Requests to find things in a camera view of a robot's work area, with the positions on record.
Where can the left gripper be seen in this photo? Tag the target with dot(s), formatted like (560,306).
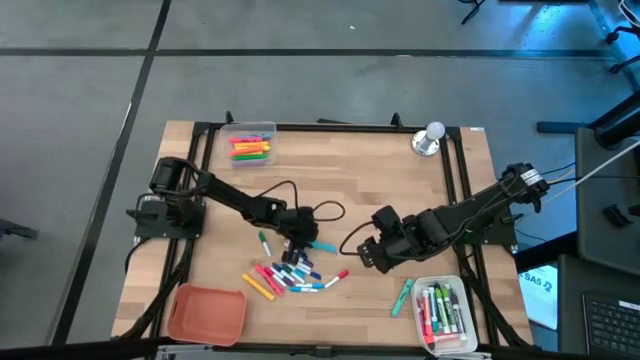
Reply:
(300,227)

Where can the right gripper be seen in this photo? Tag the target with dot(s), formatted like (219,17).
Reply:
(395,240)

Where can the teal blue highlighter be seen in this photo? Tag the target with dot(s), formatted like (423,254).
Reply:
(324,246)

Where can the dark blue cap pen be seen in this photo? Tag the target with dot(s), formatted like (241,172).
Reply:
(306,261)

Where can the teal green cap pen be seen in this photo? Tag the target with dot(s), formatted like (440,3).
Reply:
(294,272)

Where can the purple cap pen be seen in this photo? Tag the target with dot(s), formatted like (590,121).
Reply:
(283,274)

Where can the red cap pen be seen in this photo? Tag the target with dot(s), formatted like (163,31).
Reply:
(274,276)
(336,279)

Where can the mint green highlighter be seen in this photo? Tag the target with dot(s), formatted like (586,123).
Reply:
(402,298)

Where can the pink highlighter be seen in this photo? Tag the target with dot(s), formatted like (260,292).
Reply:
(270,280)
(245,140)

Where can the purple whiteboard marker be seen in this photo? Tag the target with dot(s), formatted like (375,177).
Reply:
(420,312)
(459,315)

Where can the teal whiteboard marker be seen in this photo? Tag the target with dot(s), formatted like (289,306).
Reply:
(434,307)

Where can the red whiteboard marker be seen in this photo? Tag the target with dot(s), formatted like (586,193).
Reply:
(428,315)

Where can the green whiteboard marker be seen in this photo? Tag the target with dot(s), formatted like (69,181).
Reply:
(442,310)
(450,307)

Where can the white translucent plastic bin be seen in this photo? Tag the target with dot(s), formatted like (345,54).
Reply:
(470,300)

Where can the clear plastic bin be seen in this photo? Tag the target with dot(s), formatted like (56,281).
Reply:
(225,129)

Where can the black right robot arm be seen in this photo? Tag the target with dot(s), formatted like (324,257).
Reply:
(480,205)

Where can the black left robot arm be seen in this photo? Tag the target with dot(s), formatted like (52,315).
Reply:
(225,192)

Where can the light blue cap pen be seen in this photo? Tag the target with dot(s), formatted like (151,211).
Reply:
(304,289)
(310,285)

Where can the light bulb on silver base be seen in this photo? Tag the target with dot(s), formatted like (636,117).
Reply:
(430,137)

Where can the terracotta plastic tray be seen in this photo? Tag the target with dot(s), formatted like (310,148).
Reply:
(207,315)

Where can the white box blue print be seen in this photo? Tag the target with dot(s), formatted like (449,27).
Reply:
(540,295)

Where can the dark grey side table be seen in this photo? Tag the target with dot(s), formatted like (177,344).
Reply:
(600,240)

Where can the small black desk item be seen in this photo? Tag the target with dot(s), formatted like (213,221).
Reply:
(617,216)

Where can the black laptop keyboard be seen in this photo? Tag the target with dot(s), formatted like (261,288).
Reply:
(612,325)

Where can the black chair base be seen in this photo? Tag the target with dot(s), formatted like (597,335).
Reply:
(472,10)

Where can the black stand base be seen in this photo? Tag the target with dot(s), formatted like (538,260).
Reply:
(620,122)

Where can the black crossbar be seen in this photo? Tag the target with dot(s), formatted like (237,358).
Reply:
(75,350)

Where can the black chair leg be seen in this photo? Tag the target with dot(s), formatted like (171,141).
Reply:
(15,230)

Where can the black office chair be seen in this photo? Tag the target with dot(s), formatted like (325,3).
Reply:
(622,50)

